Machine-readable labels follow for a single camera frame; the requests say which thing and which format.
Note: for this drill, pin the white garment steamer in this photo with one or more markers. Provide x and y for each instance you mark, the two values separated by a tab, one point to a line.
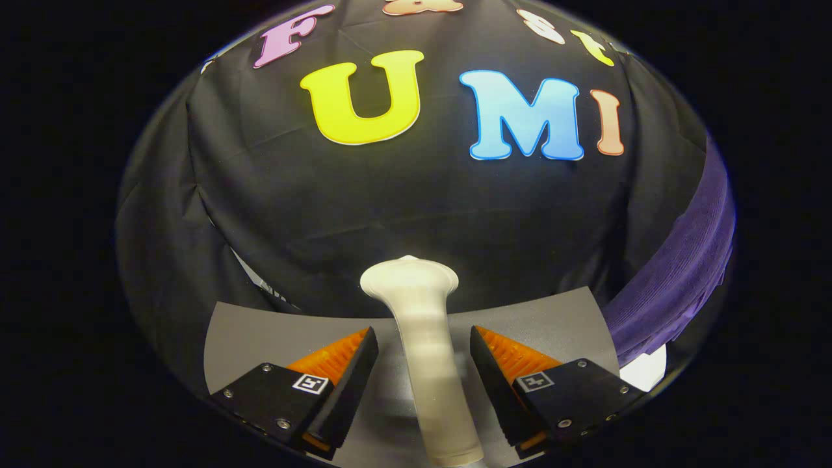
429	364

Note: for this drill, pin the grey cabinet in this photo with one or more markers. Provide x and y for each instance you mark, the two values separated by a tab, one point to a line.
260	338

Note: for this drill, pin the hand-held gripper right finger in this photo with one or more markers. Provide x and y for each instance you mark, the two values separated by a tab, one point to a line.
494	390

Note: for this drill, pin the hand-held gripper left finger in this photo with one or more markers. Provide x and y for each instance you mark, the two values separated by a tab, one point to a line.
351	390

